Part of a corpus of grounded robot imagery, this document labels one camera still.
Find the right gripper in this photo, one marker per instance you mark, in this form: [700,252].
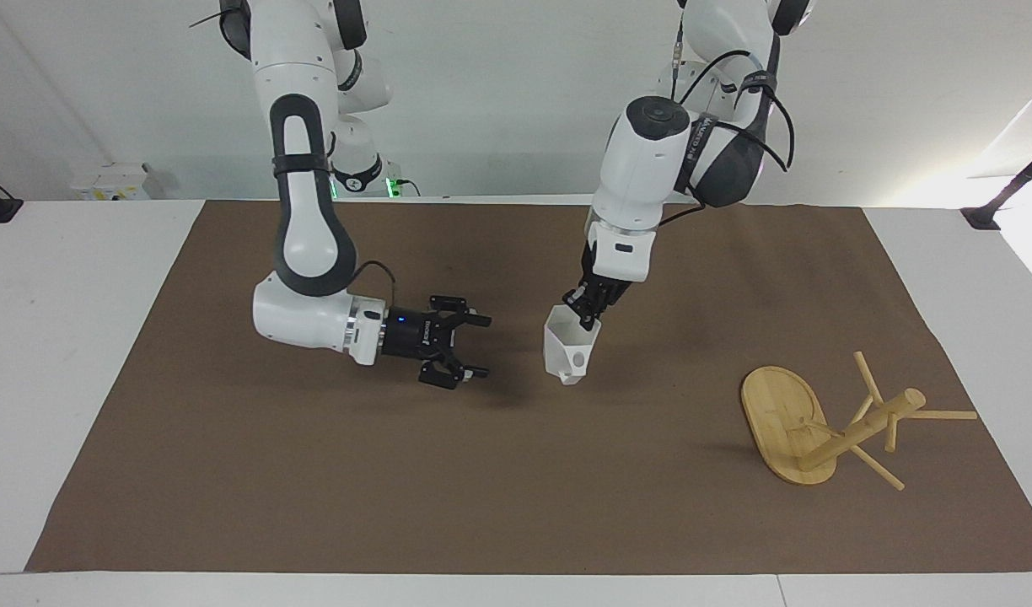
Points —
[415,334]

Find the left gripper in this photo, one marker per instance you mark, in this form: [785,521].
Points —
[604,292]

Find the white cup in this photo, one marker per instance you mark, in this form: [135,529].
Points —
[567,354]

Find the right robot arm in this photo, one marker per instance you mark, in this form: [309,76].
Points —
[305,244]

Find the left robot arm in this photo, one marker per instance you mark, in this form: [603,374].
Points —
[642,160]

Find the wooden cup rack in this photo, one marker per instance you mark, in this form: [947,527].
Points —
[782,421]

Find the white box with yellow label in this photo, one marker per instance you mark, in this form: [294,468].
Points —
[111,181]

